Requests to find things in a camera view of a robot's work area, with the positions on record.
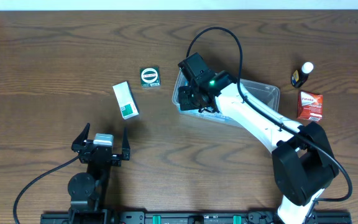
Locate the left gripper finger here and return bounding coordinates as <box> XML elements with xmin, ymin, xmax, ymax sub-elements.
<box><xmin>71</xmin><ymin>123</ymin><xmax>90</xmax><ymax>152</ymax></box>
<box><xmin>122</xmin><ymin>128</ymin><xmax>131</xmax><ymax>161</ymax></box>

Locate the dark bottle white cap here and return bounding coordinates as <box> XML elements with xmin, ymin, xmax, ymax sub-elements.
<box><xmin>290</xmin><ymin>62</ymin><xmax>314</xmax><ymax>88</ymax></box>

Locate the red Panadol ActiFast box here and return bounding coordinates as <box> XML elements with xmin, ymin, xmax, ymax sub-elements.
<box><xmin>297</xmin><ymin>91</ymin><xmax>323</xmax><ymax>122</ymax></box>

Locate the blue Kool Fever box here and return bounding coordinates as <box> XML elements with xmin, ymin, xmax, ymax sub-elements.
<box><xmin>175</xmin><ymin>79</ymin><xmax>236</xmax><ymax>125</ymax></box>

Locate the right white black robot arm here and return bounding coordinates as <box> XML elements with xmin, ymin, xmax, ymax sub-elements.
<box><xmin>177</xmin><ymin>68</ymin><xmax>343</xmax><ymax>223</ymax></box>

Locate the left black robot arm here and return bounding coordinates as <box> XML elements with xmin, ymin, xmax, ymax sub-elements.
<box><xmin>66</xmin><ymin>123</ymin><xmax>131</xmax><ymax>224</ymax></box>

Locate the clear plastic container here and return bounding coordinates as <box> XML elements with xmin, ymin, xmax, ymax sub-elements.
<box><xmin>172</xmin><ymin>71</ymin><xmax>280</xmax><ymax>127</ymax></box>

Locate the dark green Zam-Buk box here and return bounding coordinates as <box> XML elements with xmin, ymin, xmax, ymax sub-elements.
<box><xmin>140</xmin><ymin>67</ymin><xmax>160</xmax><ymax>88</ymax></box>

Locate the white green Panadol box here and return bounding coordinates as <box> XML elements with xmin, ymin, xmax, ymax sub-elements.
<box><xmin>112</xmin><ymin>82</ymin><xmax>139</xmax><ymax>119</ymax></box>

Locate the left black cable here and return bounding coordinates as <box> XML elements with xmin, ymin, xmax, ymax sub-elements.
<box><xmin>12</xmin><ymin>154</ymin><xmax>81</xmax><ymax>224</ymax></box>

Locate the black cable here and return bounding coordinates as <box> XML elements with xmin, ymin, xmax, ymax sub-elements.
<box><xmin>12</xmin><ymin>154</ymin><xmax>81</xmax><ymax>224</ymax></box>
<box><xmin>186</xmin><ymin>26</ymin><xmax>354</xmax><ymax>203</ymax></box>

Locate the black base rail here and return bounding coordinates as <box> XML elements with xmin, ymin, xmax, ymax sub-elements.
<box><xmin>40</xmin><ymin>208</ymin><xmax>352</xmax><ymax>224</ymax></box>

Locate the right black cable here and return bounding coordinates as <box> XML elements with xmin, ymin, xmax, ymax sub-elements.
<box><xmin>186</xmin><ymin>26</ymin><xmax>354</xmax><ymax>203</ymax></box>

